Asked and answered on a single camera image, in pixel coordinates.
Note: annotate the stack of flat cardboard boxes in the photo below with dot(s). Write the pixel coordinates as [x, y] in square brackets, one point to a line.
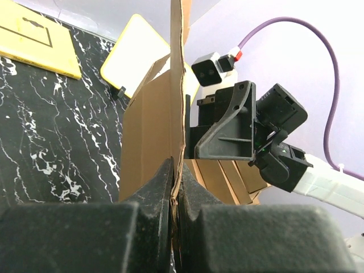
[230, 181]

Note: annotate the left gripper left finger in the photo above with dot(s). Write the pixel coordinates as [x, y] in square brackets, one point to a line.
[129, 236]

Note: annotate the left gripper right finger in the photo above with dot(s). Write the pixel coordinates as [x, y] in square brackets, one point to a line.
[215, 237]

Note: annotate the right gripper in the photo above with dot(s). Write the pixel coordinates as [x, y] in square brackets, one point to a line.
[234, 125]

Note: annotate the cardboard box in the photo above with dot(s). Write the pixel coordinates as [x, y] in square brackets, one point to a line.
[153, 123]

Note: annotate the yellow book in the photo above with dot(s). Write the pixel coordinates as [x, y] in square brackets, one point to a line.
[31, 38]

